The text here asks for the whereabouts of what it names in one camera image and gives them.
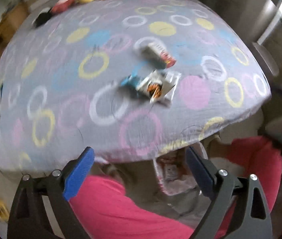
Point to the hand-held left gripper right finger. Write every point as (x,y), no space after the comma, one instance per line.
(198,171)

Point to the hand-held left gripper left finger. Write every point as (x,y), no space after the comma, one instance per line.
(79,174)

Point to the white plastic trash bag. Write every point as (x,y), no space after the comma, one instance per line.
(173,176)

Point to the clear snack wrapper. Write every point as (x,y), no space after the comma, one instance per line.
(160,87)

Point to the small blue packet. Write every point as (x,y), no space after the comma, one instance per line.
(131,82)

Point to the red white small carton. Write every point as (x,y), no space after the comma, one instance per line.
(155,52)

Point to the person's right leg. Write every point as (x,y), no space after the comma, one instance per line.
(255,154)

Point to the person's leg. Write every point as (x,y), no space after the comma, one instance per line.
(255,154)
(111,211)

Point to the person's left leg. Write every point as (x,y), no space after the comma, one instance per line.
(111,211)

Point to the glazed balcony door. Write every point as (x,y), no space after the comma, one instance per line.
(273,10)

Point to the black plush toy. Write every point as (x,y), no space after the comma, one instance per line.
(42,17)

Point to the wooden dresser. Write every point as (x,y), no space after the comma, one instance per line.
(1,29)

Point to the red plush toy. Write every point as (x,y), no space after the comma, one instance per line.
(62,4)

